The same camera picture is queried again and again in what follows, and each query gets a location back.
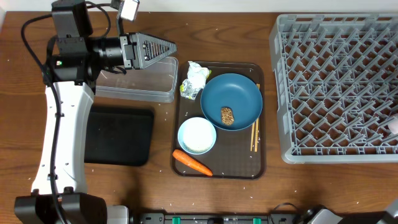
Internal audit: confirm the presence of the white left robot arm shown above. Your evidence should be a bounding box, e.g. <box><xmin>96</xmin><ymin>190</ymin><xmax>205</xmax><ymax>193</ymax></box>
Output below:
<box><xmin>14</xmin><ymin>0</ymin><xmax>177</xmax><ymax>223</ymax></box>

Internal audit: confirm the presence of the wooden chopstick right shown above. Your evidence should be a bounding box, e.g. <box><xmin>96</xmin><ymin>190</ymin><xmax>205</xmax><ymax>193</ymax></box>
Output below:
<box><xmin>254</xmin><ymin>83</ymin><xmax>261</xmax><ymax>152</ymax></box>

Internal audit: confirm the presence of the grey dishwasher rack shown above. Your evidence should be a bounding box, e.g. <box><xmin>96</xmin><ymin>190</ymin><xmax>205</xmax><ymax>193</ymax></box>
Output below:
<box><xmin>269</xmin><ymin>14</ymin><xmax>397</xmax><ymax>164</ymax></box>

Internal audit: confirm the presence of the pink small bowl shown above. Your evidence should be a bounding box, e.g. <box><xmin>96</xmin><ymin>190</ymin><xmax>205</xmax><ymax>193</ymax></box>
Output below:
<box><xmin>387</xmin><ymin>114</ymin><xmax>398</xmax><ymax>134</ymax></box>

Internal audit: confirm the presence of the light blue rice bowl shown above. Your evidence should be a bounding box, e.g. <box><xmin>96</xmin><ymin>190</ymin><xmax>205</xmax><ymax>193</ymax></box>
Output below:
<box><xmin>177</xmin><ymin>117</ymin><xmax>217</xmax><ymax>155</ymax></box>

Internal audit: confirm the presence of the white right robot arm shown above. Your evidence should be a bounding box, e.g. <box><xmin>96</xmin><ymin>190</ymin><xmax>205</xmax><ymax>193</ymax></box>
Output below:
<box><xmin>377</xmin><ymin>199</ymin><xmax>398</xmax><ymax>224</ymax></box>

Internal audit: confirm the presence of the brown serving tray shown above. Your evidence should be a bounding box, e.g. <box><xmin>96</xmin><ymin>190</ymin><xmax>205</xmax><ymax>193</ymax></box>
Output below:
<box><xmin>175</xmin><ymin>62</ymin><xmax>266</xmax><ymax>179</ymax></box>

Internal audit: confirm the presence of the wooden chopstick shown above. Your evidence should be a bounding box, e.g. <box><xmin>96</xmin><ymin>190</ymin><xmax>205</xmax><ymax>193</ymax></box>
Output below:
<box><xmin>254</xmin><ymin>83</ymin><xmax>261</xmax><ymax>152</ymax></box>
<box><xmin>250</xmin><ymin>122</ymin><xmax>256</xmax><ymax>151</ymax></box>

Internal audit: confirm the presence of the brown food piece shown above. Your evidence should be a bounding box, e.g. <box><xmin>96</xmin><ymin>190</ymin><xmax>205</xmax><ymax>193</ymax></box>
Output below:
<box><xmin>221</xmin><ymin>107</ymin><xmax>234</xmax><ymax>126</ymax></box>

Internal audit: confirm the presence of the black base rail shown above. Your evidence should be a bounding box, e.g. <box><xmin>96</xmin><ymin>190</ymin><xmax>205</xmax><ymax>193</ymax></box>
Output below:
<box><xmin>136</xmin><ymin>202</ymin><xmax>379</xmax><ymax>224</ymax></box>

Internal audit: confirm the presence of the black tray bin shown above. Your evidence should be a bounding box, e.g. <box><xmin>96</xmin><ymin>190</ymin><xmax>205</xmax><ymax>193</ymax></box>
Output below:
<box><xmin>85</xmin><ymin>106</ymin><xmax>154</xmax><ymax>166</ymax></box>

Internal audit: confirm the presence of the orange carrot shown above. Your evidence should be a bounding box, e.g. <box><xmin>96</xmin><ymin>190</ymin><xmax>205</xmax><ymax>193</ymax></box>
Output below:
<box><xmin>172</xmin><ymin>149</ymin><xmax>213</xmax><ymax>176</ymax></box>

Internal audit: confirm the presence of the wooden chopstick left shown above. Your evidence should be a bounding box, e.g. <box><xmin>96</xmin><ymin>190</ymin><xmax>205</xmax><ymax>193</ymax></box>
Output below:
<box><xmin>250</xmin><ymin>122</ymin><xmax>256</xmax><ymax>151</ymax></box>

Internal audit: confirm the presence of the crumpled foil wrapper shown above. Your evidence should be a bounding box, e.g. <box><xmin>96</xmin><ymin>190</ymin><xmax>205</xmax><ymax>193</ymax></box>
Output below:
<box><xmin>180</xmin><ymin>61</ymin><xmax>211</xmax><ymax>100</ymax></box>

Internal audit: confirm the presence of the clear plastic bin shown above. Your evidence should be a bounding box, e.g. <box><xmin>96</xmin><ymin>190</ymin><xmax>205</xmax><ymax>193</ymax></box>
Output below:
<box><xmin>95</xmin><ymin>57</ymin><xmax>178</xmax><ymax>103</ymax></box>

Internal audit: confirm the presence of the dark blue plate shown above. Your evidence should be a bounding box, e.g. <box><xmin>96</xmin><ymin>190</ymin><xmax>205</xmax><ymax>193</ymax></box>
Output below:
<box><xmin>200</xmin><ymin>73</ymin><xmax>263</xmax><ymax>131</ymax></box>

